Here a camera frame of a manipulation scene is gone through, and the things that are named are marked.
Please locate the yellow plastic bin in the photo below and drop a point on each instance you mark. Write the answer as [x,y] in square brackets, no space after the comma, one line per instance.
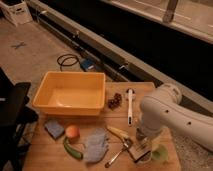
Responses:
[71,93]

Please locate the green plastic cup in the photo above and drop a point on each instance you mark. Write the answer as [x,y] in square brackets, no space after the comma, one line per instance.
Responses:
[159,153]

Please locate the blue sponge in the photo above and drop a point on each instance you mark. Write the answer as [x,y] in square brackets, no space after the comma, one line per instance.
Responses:
[54,128]

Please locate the white handled brush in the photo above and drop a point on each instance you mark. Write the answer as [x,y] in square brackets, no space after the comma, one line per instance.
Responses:
[130,99]

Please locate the black chair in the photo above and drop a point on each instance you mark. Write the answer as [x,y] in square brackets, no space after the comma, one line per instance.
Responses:
[14,115]

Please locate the white cardboard box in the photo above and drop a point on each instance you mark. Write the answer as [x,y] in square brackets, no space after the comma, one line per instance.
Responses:
[17,14]

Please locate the yellow corn cob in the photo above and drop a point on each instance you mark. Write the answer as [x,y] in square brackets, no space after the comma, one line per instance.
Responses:
[119,133]

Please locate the black and tan eraser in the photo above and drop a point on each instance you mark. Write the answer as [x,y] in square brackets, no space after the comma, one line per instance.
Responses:
[137,152]

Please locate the blue power box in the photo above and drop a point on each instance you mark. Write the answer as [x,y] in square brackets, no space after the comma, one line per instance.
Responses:
[87,65]

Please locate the white paper cup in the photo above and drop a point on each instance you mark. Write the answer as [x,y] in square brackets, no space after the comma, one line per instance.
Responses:
[146,158]

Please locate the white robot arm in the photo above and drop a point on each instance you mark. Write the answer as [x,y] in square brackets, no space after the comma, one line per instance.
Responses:
[161,107]

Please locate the blue grey cloth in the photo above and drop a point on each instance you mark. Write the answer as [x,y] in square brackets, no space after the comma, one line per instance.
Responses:
[96,146]

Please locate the red yellow peach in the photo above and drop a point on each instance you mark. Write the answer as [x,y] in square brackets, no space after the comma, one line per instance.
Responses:
[72,132]

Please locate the green cucumber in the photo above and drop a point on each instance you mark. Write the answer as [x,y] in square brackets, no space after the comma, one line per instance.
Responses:
[72,151]

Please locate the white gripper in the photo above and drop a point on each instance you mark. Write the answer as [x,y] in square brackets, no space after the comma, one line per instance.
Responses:
[143,140]

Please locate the dark grape bunch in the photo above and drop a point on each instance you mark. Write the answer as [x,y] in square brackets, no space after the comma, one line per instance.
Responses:
[115,101]

